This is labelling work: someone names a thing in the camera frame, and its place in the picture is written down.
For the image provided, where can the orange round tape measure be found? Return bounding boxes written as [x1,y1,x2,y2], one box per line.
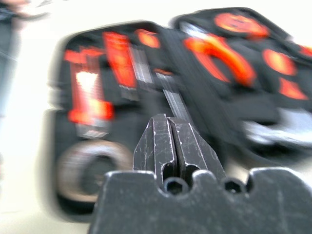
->
[214,12,270,39]

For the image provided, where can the black plastic tool case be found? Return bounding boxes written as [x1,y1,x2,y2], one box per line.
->
[47,6,312,223]

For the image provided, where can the orange and silver utility knife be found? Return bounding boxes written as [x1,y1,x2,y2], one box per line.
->
[64,47,116,138]

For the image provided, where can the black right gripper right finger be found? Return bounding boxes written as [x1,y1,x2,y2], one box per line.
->
[168,117,227,182]

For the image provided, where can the orange handled pliers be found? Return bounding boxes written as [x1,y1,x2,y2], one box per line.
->
[184,34,257,87]

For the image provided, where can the white tape roll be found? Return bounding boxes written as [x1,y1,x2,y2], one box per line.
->
[56,139,134,204]

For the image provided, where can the orange handled screwdriver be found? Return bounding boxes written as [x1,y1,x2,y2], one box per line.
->
[102,31,141,100]

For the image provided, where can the hammer with silver head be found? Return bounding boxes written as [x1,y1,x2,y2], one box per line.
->
[243,108,312,148]

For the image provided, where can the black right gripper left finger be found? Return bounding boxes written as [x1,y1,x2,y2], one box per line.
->
[133,114,176,176]

